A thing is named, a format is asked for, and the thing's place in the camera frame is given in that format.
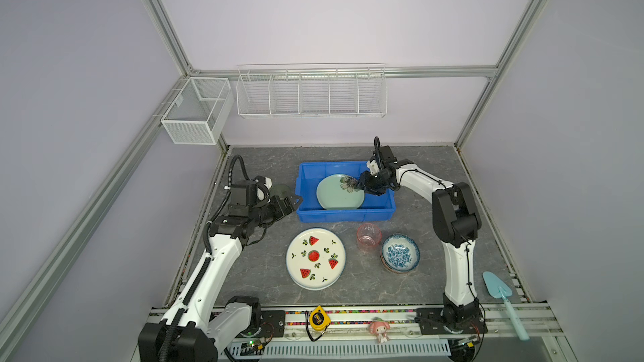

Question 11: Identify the green floral plate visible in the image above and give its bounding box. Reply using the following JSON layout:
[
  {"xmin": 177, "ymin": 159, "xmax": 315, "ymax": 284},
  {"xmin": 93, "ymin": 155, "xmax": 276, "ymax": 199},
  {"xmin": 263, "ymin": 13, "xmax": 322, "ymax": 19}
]
[{"xmin": 315, "ymin": 174, "xmax": 366, "ymax": 210}]

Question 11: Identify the white watermelon plate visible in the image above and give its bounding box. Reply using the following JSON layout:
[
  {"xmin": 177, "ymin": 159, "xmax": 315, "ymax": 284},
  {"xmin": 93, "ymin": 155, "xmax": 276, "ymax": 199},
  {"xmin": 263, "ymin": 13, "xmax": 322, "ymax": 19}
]
[{"xmin": 286, "ymin": 227, "xmax": 346, "ymax": 291}]

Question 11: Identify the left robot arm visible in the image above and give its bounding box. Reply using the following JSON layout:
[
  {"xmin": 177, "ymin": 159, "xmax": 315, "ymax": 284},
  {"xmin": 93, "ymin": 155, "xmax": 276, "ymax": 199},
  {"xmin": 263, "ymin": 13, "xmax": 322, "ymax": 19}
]
[{"xmin": 138, "ymin": 155, "xmax": 303, "ymax": 361}]

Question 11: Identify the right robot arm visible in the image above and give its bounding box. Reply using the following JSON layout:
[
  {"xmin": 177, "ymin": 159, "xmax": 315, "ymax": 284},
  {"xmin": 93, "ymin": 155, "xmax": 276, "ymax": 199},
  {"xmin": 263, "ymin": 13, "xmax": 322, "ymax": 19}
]
[{"xmin": 353, "ymin": 137, "xmax": 487, "ymax": 335}]

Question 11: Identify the blue plastic bin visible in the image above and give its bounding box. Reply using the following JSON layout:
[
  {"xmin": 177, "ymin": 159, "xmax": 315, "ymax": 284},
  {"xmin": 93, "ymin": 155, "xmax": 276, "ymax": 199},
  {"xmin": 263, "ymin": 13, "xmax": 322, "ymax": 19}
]
[{"xmin": 295, "ymin": 161, "xmax": 396, "ymax": 223}]

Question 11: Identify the green glass cup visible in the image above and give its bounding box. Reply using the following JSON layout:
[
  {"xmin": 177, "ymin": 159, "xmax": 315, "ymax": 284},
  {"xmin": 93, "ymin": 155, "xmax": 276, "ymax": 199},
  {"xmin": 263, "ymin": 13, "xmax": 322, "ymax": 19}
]
[{"xmin": 269, "ymin": 184, "xmax": 292, "ymax": 207}]

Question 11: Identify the pink glass cup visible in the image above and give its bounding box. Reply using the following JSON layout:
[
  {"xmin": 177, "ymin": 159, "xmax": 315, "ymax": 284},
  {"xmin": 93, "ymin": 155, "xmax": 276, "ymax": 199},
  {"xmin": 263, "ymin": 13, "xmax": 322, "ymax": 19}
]
[{"xmin": 357, "ymin": 223, "xmax": 382, "ymax": 251}]

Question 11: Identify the blue patterned bowl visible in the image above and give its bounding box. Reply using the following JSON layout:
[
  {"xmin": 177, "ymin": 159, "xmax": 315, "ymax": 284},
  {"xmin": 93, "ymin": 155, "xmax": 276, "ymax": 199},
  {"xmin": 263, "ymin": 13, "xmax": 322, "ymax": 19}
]
[{"xmin": 381, "ymin": 234, "xmax": 420, "ymax": 274}]

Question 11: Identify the yellow tape measure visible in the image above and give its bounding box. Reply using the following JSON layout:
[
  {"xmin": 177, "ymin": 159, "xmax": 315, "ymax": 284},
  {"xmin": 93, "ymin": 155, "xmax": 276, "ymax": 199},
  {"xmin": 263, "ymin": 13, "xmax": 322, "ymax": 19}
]
[{"xmin": 305, "ymin": 306, "xmax": 331, "ymax": 342}]

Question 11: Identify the white mesh basket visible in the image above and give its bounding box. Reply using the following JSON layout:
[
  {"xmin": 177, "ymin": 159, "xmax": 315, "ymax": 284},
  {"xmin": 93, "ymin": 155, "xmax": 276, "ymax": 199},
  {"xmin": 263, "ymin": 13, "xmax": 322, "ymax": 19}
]
[{"xmin": 161, "ymin": 77, "xmax": 234, "ymax": 145}]

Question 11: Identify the pink doll figurine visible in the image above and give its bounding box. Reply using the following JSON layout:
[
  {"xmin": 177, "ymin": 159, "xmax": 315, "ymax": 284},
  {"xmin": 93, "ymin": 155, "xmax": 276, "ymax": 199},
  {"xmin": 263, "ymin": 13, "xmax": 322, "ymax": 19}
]
[{"xmin": 368, "ymin": 318, "xmax": 391, "ymax": 345}]

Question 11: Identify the teal plastic trowel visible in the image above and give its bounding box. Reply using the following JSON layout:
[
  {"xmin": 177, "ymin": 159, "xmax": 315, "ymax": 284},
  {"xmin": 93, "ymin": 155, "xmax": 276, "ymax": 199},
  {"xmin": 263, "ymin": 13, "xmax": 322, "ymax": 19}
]
[{"xmin": 482, "ymin": 271, "xmax": 530, "ymax": 341}]

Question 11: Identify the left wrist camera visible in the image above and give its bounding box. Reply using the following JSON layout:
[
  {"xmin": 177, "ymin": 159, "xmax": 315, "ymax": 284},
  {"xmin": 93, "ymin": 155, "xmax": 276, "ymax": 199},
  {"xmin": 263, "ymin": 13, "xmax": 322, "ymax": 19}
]
[{"xmin": 254, "ymin": 176, "xmax": 273, "ymax": 197}]

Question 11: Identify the white wire wall rack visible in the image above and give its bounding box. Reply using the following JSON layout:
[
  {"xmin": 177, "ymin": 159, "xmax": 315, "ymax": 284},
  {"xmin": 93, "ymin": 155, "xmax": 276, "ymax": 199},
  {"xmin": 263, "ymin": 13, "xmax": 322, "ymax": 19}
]
[{"xmin": 236, "ymin": 63, "xmax": 388, "ymax": 118}]

